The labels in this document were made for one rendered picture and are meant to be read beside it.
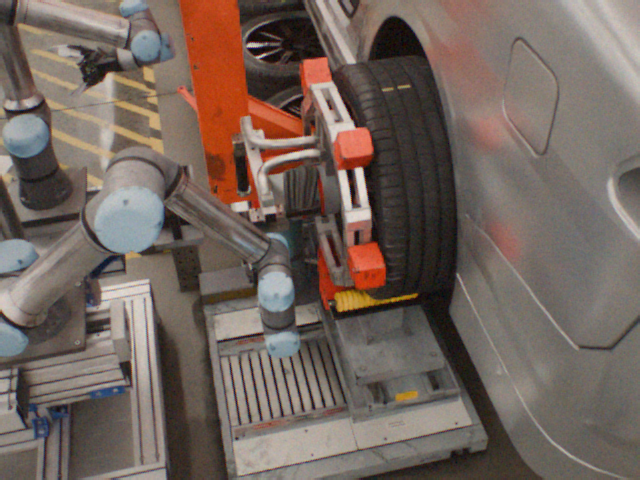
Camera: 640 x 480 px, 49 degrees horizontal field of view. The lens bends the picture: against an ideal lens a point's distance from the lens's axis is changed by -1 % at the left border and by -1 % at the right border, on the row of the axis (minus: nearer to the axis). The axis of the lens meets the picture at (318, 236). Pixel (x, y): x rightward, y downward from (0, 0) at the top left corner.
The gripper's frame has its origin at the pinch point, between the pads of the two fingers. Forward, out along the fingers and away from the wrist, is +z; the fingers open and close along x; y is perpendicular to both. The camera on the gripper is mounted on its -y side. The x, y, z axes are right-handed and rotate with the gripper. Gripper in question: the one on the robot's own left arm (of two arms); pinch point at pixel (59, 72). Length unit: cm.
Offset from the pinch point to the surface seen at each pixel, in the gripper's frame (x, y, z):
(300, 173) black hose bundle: 22, 49, -67
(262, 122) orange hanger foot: 36, -10, -51
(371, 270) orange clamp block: 43, 64, -79
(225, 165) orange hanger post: 46, -6, -35
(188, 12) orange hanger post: -7.2, -0.2, -42.4
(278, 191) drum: 34, 36, -58
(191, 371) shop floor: 112, 19, -2
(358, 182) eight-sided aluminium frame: 27, 50, -80
